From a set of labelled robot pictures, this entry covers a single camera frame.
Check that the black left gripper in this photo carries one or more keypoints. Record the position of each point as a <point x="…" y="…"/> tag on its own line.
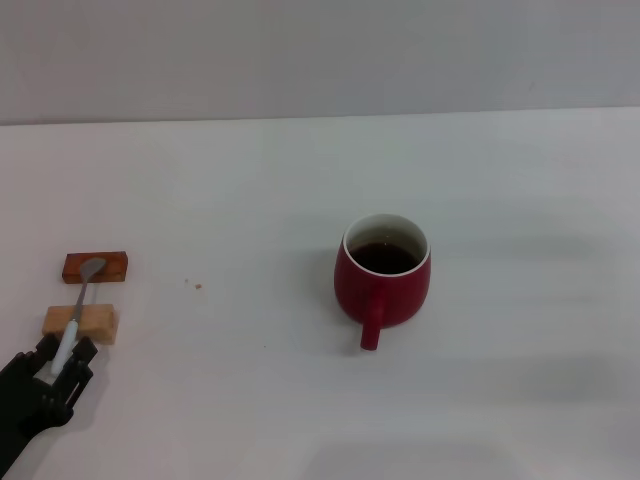
<point x="25" y="405"/>

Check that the red ceramic mug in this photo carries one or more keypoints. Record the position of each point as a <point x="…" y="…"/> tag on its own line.
<point x="400" y="300"/>

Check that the light wooden block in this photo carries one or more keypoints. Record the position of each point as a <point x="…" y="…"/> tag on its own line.
<point x="100" y="320"/>

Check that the dark reddish wooden block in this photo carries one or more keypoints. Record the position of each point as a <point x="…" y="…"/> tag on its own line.
<point x="114" y="267"/>

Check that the dark coffee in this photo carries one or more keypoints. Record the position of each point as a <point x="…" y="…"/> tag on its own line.
<point x="382" y="257"/>

